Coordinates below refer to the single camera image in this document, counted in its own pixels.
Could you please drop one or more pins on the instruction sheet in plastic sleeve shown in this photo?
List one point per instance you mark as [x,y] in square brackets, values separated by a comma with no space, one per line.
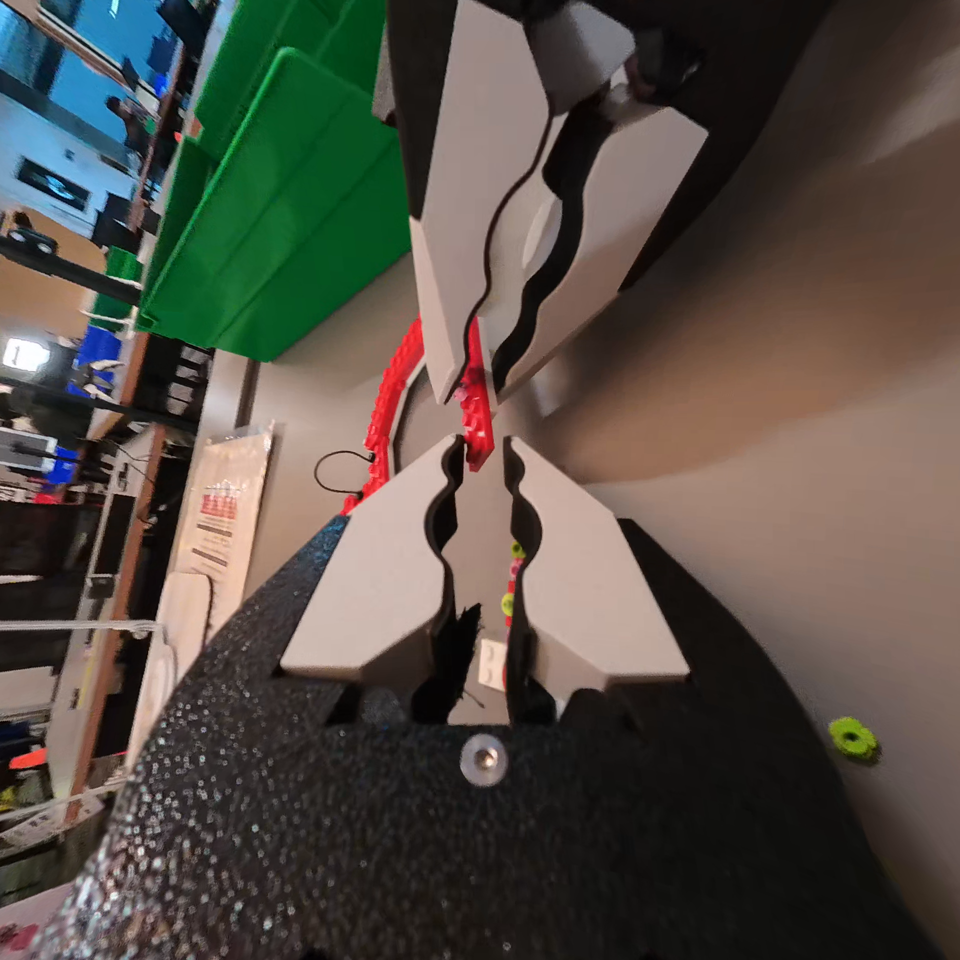
[225,480]

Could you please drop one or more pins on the white plastic bag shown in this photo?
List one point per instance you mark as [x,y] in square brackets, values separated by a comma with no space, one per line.
[176,645]

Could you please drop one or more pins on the blue storage bins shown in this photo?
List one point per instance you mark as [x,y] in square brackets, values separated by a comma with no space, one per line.
[96,360]

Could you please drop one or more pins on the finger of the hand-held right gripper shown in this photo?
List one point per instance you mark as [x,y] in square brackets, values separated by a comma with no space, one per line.
[630,202]
[480,150]

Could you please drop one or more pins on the black stand pole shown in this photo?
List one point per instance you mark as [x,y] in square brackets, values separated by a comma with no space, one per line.
[67,271]

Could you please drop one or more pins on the black monitor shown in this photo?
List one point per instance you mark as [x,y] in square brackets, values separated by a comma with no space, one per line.
[45,536]

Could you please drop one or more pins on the small green bin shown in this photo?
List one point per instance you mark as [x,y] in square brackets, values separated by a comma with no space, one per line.
[120,289]

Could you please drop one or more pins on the white square lego tile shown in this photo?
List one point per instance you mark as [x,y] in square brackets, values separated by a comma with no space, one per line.
[493,664]

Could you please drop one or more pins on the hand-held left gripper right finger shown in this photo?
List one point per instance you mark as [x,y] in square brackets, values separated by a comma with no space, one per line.
[592,585]

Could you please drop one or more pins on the red and pink lego segment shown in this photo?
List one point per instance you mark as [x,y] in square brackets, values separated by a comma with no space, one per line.
[517,559]

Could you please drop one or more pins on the lime green round lego piece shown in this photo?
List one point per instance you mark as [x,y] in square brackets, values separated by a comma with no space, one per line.
[853,739]

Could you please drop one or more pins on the large green storage bin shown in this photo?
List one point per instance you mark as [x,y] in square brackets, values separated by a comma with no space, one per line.
[300,225]

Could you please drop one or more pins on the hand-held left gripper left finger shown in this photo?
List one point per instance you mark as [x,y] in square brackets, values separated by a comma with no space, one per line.
[375,570]

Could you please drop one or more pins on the black framed wall picture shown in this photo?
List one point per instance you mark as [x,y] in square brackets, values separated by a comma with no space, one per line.
[52,184]

